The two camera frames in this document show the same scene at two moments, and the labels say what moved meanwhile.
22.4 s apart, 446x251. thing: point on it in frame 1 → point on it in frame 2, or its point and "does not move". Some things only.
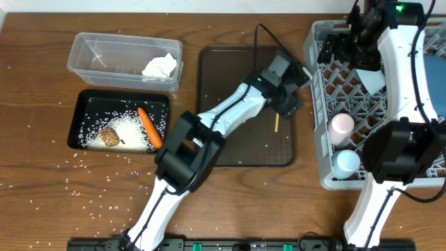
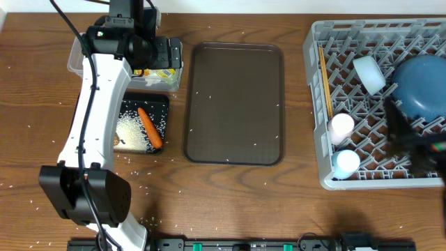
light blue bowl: [373, 80] does not move
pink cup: [341, 127] does not move
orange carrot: [154, 134] does not move
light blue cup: [345, 162] does not move
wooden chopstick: [277, 122] → [327, 84]
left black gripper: [290, 102] → [175, 52]
